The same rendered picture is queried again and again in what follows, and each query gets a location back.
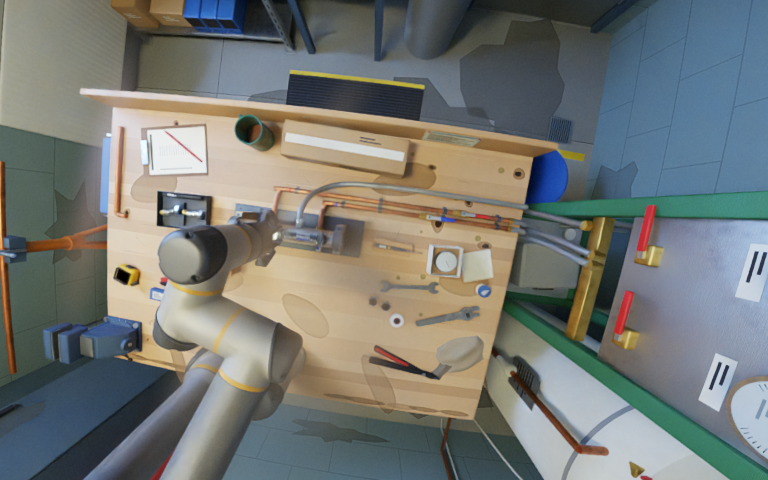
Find blue flat panel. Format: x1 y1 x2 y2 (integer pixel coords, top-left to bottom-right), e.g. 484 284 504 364
98 134 114 216

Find brown clipboard with paper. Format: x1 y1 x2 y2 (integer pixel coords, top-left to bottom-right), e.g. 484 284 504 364
141 123 210 178

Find grey box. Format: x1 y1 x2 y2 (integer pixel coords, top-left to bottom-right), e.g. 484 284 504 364
509 238 581 290

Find beige sponge pad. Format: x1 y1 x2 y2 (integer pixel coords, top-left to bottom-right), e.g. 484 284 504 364
461 248 495 284

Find red pen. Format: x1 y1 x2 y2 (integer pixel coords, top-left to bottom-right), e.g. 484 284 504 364
163 129 205 164

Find grey open-end spanner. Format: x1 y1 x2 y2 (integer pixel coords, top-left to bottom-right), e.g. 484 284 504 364
379 280 440 296

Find green frame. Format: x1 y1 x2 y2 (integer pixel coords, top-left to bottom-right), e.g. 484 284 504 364
502 190 768 480

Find grey mixer handle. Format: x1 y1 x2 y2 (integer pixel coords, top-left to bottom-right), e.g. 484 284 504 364
327 223 350 257

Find blue storage bins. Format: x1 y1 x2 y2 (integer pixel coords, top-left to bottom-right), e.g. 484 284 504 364
182 0 248 35

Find red handled pliers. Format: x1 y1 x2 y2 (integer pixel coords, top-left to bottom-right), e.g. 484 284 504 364
368 344 443 381

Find white round gauge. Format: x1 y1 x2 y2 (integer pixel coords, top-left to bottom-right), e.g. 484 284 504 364
725 376 768 464

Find white square tray with disc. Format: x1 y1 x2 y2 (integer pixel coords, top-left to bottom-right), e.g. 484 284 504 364
425 243 465 280

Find brown cable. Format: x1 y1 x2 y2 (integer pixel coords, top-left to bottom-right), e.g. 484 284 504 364
439 416 454 480

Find dark grey mounting plate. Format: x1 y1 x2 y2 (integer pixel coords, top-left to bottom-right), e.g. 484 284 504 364
233 203 367 260

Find grey adjustable wrench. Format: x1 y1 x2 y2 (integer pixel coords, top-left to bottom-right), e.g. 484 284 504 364
415 305 482 329

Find green label plate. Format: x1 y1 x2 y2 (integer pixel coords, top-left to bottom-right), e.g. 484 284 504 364
421 130 482 149

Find green pipe sleeve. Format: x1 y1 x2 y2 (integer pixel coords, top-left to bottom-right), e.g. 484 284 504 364
233 113 277 152

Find grey flexible hose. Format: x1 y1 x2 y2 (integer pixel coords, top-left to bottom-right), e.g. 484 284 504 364
295 181 530 230

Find long cardboard box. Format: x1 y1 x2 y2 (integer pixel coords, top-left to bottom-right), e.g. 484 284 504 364
280 118 413 178

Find black mat with yellow edge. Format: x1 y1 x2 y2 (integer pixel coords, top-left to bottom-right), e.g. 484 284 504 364
285 69 427 122

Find blue pipe clamp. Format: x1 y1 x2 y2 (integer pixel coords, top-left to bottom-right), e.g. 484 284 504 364
0 235 29 265

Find white board with markings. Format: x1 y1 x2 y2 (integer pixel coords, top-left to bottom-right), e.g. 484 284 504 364
484 310 730 480

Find brass bar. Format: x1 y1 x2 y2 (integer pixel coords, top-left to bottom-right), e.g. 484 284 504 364
564 216 617 343

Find black knob stand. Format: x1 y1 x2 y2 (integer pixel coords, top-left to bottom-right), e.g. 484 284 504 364
156 191 213 230

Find grey cylinder tank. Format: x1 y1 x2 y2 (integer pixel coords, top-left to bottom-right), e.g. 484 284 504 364
402 0 473 61

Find copper pipe rack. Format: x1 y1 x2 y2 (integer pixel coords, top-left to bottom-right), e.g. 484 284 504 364
0 160 110 376

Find dark floor drain grate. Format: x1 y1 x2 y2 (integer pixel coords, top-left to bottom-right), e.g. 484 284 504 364
546 116 574 145

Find red lever brass valve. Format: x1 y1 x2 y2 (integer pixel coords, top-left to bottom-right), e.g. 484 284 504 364
634 204 665 269
611 290 641 351

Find blue round stool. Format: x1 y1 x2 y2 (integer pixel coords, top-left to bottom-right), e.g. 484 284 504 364
525 149 570 206

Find copper supply pipes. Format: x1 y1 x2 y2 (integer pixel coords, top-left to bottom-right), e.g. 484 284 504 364
272 185 521 234

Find grey metal panel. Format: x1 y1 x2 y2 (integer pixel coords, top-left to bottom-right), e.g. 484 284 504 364
598 216 768 470

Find grey pipe bundle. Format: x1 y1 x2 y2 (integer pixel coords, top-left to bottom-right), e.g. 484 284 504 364
519 208 593 267

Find white cable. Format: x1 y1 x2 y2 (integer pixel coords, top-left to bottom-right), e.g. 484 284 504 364
471 418 524 480

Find white label with black bars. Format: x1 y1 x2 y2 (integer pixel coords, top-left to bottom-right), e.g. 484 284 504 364
734 242 768 304
697 352 739 413

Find grey shelf unit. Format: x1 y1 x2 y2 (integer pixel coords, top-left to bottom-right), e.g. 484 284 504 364
128 0 317 56

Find wire brush with wooden handle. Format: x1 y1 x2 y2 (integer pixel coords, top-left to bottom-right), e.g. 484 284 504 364
508 355 610 458

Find chrome bar mixer body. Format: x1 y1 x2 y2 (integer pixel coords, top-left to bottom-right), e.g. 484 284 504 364
278 226 329 253

